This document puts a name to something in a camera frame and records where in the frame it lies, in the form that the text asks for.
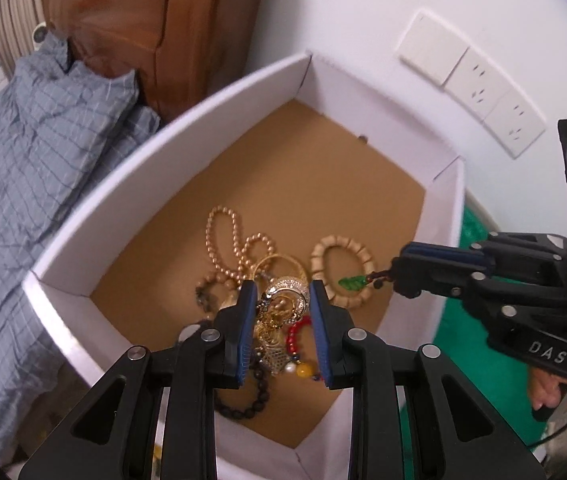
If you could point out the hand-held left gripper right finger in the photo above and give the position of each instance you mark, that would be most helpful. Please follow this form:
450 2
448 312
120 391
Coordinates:
321 340

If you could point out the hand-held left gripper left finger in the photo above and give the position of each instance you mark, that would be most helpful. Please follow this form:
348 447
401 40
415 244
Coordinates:
246 330

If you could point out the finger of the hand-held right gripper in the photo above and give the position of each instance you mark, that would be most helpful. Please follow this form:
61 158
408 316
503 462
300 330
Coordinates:
443 252
428 277

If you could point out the gold bangle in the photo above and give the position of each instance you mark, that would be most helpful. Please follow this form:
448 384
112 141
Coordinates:
283 259

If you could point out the white cardboard box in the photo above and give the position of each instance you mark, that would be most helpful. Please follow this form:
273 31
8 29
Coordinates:
113 200

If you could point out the person's right hand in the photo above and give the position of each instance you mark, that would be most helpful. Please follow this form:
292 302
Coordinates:
546 390

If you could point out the green satin cloth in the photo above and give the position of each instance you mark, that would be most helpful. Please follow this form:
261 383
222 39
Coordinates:
463 360

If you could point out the grey plaid bedding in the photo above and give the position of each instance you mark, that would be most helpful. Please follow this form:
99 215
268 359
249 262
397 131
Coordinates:
28 200

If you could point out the wooden headboard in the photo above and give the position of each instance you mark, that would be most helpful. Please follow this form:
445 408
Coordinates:
153 25

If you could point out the striped curtain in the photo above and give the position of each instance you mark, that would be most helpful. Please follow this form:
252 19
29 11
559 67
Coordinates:
13 5

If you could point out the white wall switch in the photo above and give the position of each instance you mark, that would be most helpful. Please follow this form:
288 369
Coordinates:
431 47

